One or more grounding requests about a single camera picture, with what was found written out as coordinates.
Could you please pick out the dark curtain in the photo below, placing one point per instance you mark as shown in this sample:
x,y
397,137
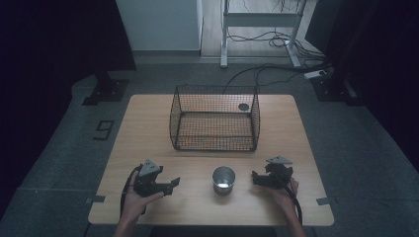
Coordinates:
x,y
378,49

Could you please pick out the black round table grommet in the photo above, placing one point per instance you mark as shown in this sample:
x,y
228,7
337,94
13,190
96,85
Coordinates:
x,y
243,107

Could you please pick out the metal cup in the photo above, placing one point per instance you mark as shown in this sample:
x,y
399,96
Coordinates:
x,y
223,181

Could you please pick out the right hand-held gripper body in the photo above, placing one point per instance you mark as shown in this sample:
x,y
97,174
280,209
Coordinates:
x,y
279,173

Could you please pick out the black stand base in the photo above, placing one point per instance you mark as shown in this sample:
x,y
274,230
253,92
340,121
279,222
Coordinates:
x,y
107,90
332,89

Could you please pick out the white desk frame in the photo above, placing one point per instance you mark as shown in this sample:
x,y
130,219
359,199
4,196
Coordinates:
x,y
260,19

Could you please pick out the person's left hand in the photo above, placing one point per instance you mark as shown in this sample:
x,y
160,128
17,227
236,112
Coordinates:
x,y
135,201

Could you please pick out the white cabinet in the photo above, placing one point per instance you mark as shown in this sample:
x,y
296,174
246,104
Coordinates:
x,y
158,23

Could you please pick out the grey tape piece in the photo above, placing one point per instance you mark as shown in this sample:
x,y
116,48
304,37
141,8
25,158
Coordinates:
x,y
323,201
96,199

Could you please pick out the person's right hand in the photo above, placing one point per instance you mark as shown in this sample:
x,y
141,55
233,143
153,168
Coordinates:
x,y
282,197

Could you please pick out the white power strip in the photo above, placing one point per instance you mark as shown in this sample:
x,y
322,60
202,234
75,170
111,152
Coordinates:
x,y
314,74

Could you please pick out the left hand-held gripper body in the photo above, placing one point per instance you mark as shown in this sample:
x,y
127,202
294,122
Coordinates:
x,y
147,180

